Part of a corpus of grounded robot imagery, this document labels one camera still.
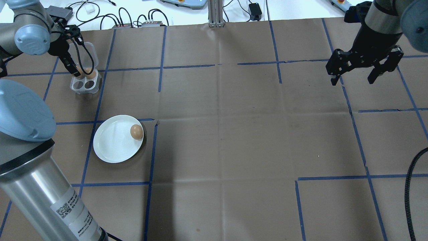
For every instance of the brown egg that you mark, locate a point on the brown egg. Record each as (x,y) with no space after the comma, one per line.
(89,72)
(81,70)
(136,132)

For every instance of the clear plastic egg carton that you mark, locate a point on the clear plastic egg carton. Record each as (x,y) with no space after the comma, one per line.
(84,90)

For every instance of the white round plate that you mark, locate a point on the white round plate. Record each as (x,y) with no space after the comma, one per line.
(117,144)

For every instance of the grey docking box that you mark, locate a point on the grey docking box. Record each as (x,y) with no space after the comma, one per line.
(60,12)

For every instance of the small white charger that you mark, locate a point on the small white charger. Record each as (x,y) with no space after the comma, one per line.
(89,8)

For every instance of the blue grey teach pendant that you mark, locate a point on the blue grey teach pendant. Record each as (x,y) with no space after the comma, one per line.
(184,3)
(337,3)

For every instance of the black power adapter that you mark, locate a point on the black power adapter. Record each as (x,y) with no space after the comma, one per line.
(255,10)

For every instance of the aluminium profile post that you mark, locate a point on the aluminium profile post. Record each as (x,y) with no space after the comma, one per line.
(216,13)

